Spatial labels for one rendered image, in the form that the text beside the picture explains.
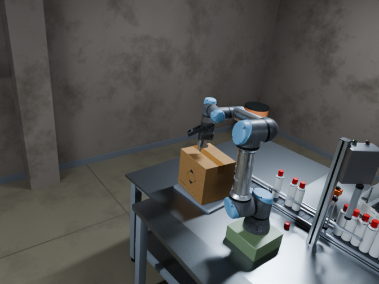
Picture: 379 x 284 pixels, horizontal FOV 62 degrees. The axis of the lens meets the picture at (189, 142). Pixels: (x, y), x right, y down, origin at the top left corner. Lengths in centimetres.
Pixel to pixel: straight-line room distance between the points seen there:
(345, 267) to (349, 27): 356
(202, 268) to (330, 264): 70
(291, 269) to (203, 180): 69
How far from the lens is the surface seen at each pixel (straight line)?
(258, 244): 180
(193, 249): 182
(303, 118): 534
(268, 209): 178
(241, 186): 163
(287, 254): 193
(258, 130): 151
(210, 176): 199
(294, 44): 537
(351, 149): 171
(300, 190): 210
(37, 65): 336
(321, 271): 192
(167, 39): 422
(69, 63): 373
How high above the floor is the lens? 209
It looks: 25 degrees down
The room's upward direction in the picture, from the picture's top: 6 degrees clockwise
